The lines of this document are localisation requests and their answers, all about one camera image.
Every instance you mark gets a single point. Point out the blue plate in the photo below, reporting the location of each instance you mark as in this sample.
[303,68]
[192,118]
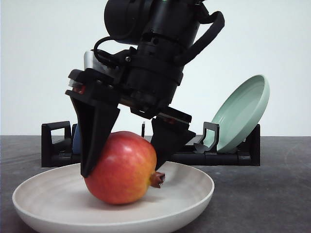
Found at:
[76,147]

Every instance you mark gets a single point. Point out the white plate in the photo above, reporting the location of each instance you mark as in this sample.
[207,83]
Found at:
[58,202]

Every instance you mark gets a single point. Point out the green plate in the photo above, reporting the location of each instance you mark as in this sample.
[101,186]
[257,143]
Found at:
[239,113]

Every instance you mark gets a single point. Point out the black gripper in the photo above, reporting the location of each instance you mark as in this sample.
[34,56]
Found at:
[145,82]

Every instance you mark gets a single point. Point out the black plastic dish rack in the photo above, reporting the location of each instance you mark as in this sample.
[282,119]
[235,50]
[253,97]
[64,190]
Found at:
[57,148]

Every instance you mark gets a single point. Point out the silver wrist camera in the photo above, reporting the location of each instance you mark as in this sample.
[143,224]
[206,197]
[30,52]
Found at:
[90,61]

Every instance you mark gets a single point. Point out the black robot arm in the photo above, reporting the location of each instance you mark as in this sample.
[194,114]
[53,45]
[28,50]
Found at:
[128,20]

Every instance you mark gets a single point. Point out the red pomegranate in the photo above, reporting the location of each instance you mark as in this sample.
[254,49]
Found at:
[124,170]

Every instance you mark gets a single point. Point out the black sleeved cable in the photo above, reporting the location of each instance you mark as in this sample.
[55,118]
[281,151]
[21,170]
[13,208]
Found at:
[217,18]

